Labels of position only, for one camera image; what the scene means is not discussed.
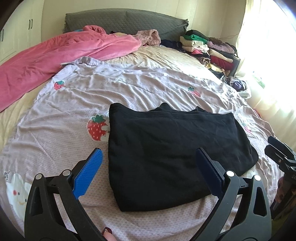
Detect white sheer curtain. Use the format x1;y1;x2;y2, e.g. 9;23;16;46
236;1;295;146

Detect dark grey quilted headboard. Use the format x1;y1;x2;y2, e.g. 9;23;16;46
63;9;189;41

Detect stack of folded clothes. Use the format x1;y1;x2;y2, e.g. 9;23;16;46
179;30;240;78

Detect pink blanket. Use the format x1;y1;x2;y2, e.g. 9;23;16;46
1;25;142;110

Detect pink fuzzy garment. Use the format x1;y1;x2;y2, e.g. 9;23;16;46
134;29;161;46

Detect lilac strawberry print bedsheet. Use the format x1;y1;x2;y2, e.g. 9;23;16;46
1;58;281;240

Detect cream mattress cover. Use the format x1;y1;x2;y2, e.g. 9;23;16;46
1;47;221;148

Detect purple crumpled clothes pile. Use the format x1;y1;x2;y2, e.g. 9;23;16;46
220;76;251;99

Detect white wardrobe with handles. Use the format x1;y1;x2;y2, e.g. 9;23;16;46
1;0;44;63

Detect hand with red nails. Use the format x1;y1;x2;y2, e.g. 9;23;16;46
102;227;116;241

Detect dark navy garment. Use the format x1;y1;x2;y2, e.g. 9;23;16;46
161;40;184;51

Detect black garment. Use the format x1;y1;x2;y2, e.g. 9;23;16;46
108;103;258;212

